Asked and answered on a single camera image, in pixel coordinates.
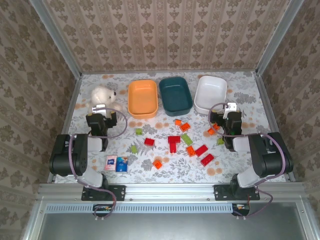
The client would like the wide aluminium base rail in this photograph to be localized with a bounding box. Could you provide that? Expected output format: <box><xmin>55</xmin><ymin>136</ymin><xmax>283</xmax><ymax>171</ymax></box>
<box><xmin>37</xmin><ymin>181</ymin><xmax>310</xmax><ymax>201</ymax></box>

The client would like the aluminium side rail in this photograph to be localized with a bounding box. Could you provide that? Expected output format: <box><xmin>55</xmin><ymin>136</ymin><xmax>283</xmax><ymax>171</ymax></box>
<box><xmin>46</xmin><ymin>73</ymin><xmax>83</xmax><ymax>183</ymax></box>
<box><xmin>253</xmin><ymin>71</ymin><xmax>296</xmax><ymax>182</ymax></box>

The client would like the teal plastic bin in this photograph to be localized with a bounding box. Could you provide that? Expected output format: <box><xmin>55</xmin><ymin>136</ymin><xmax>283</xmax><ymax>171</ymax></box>
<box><xmin>158</xmin><ymin>76</ymin><xmax>194</xmax><ymax>117</ymax></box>

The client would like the white teddy bear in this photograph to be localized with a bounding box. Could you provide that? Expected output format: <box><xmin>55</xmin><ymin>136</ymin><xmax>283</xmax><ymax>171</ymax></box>
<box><xmin>86</xmin><ymin>84</ymin><xmax>124</xmax><ymax>116</ymax></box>

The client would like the aluminium frame post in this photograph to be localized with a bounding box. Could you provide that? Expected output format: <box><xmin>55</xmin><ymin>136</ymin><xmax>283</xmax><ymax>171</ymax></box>
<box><xmin>28</xmin><ymin>0</ymin><xmax>83</xmax><ymax>80</ymax></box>
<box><xmin>254</xmin><ymin>0</ymin><xmax>306</xmax><ymax>77</ymax></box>

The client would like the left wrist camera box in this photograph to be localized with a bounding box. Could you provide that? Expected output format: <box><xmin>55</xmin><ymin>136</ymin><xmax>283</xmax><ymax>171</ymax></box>
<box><xmin>91</xmin><ymin>103</ymin><xmax>108</xmax><ymax>114</ymax></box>

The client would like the aluminium back rail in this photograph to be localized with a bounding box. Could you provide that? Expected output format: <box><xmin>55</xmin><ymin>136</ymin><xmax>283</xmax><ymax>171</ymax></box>
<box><xmin>81</xmin><ymin>67</ymin><xmax>257</xmax><ymax>75</ymax></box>

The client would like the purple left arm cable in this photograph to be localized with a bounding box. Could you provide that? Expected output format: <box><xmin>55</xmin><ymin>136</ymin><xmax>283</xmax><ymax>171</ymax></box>
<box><xmin>68</xmin><ymin>106</ymin><xmax>129</xmax><ymax>221</ymax></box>

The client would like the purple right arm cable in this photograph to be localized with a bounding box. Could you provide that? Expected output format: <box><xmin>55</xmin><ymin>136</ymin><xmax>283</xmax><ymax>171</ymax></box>
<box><xmin>208</xmin><ymin>102</ymin><xmax>289</xmax><ymax>220</ymax></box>

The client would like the grey metal panel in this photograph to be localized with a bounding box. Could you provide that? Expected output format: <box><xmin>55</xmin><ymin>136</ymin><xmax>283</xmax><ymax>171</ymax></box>
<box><xmin>22</xmin><ymin>199</ymin><xmax>320</xmax><ymax>240</ymax></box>

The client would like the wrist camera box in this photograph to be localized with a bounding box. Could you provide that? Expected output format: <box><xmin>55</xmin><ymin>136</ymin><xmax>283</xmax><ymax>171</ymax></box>
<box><xmin>91</xmin><ymin>103</ymin><xmax>108</xmax><ymax>114</ymax></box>
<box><xmin>222</xmin><ymin>101</ymin><xmax>238</xmax><ymax>120</ymax></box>

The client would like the long green lego brick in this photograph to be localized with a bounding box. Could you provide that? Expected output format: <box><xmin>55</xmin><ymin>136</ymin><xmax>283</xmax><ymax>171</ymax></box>
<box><xmin>180</xmin><ymin>133</ymin><xmax>194</xmax><ymax>147</ymax></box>

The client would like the pink tissue pack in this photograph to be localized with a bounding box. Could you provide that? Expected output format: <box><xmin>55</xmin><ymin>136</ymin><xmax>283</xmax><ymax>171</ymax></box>
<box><xmin>104</xmin><ymin>154</ymin><xmax>118</xmax><ymax>172</ymax></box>

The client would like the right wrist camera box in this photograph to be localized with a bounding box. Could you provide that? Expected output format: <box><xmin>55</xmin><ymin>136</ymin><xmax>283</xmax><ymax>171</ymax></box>
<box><xmin>222</xmin><ymin>101</ymin><xmax>238</xmax><ymax>120</ymax></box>

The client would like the orange plastic bin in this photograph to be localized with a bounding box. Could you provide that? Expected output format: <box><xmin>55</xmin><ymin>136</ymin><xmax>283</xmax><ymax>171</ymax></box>
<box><xmin>127</xmin><ymin>79</ymin><xmax>159</xmax><ymax>120</ymax></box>

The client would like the blue tissue pack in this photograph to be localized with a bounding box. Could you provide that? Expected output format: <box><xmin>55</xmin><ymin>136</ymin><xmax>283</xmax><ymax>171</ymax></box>
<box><xmin>115</xmin><ymin>156</ymin><xmax>129</xmax><ymax>173</ymax></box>

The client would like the white plastic bin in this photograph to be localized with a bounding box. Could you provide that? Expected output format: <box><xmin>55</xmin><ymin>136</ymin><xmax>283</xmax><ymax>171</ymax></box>
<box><xmin>193</xmin><ymin>75</ymin><xmax>228</xmax><ymax>115</ymax></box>

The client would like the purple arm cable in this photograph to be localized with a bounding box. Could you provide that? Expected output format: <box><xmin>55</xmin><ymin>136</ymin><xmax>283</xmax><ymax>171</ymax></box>
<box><xmin>208</xmin><ymin>102</ymin><xmax>289</xmax><ymax>220</ymax></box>
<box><xmin>68</xmin><ymin>106</ymin><xmax>129</xmax><ymax>221</ymax></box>

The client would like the grey slotted cable duct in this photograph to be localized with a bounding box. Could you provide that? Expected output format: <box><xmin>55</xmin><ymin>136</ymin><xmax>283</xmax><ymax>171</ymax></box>
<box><xmin>45</xmin><ymin>202</ymin><xmax>234</xmax><ymax>214</ymax></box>

